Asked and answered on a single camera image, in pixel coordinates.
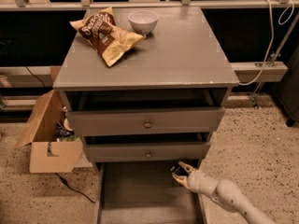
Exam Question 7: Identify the items inside cardboard box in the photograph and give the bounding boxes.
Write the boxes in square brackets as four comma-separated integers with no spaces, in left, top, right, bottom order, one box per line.
[56,106,80,142]

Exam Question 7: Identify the white ceramic bowl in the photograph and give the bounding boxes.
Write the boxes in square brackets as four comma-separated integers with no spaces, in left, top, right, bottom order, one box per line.
[128,10,159,35]

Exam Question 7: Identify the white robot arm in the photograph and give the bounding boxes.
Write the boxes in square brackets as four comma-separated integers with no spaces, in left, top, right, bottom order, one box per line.
[170,161,276,224]

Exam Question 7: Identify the black floor cable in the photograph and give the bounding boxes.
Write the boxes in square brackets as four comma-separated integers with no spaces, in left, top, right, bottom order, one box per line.
[54,172,97,204]

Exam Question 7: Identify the white hanging cable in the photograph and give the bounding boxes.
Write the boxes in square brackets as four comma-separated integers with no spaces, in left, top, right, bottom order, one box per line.
[238,0,295,87]

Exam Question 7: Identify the open cardboard box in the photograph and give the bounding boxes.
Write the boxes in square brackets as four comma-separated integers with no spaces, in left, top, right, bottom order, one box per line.
[15,90,83,174]

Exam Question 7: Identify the grey middle drawer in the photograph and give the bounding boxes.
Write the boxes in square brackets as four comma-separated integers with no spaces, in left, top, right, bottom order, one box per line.
[84,142,210,162]

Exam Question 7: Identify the grey top drawer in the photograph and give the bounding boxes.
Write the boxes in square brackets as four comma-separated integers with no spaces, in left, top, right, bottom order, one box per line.
[67,107,224,136]

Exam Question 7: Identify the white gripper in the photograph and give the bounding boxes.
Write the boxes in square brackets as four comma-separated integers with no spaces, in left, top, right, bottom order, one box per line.
[172,161,217,194]

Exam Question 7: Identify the grey wooden drawer cabinet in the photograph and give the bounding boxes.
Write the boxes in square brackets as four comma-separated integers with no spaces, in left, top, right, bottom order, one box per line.
[52,6,241,224]

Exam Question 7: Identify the dark blue rxbar wrapper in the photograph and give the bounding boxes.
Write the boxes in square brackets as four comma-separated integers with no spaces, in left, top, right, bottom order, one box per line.
[170,162,188,177]

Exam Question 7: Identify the yellow brown chip bag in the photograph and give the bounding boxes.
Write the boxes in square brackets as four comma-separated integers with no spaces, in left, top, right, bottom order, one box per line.
[70,7,145,67]

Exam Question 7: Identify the grey open bottom drawer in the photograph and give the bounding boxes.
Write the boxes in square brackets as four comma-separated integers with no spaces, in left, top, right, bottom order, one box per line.
[94,161,207,224]

